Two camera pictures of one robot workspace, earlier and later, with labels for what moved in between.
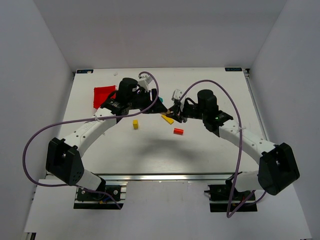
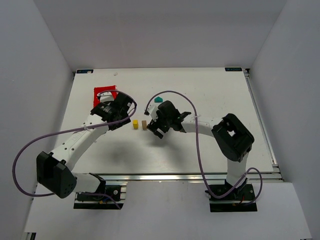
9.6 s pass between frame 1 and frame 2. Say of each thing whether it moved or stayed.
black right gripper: moved
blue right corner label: stayed
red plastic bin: stayed
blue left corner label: stayed
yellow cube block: stayed
